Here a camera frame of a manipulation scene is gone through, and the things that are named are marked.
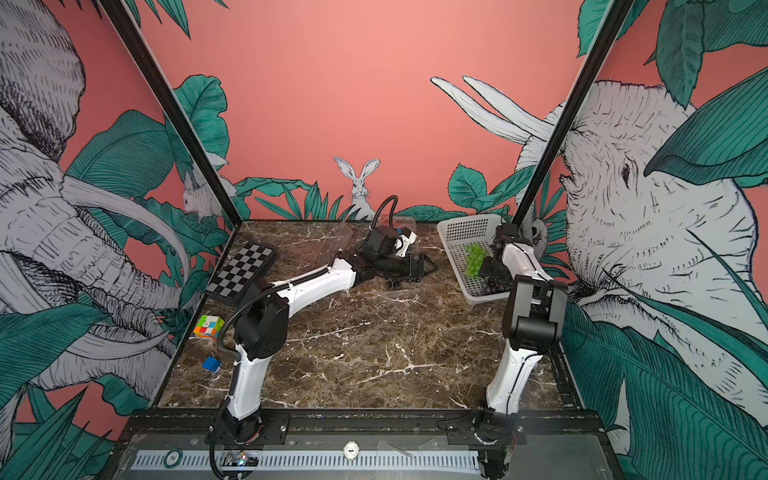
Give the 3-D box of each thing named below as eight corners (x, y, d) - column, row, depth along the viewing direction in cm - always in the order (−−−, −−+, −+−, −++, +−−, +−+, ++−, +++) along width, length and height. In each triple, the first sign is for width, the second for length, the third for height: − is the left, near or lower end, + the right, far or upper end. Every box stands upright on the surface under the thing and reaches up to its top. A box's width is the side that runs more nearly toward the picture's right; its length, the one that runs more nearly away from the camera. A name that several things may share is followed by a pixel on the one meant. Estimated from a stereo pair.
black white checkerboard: (208, 294, 101) (203, 288, 98) (251, 245, 115) (248, 239, 112) (238, 305, 98) (233, 299, 95) (278, 254, 112) (275, 248, 109)
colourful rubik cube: (202, 341, 91) (192, 333, 86) (209, 323, 94) (200, 315, 90) (222, 341, 91) (213, 333, 86) (228, 323, 94) (220, 315, 90)
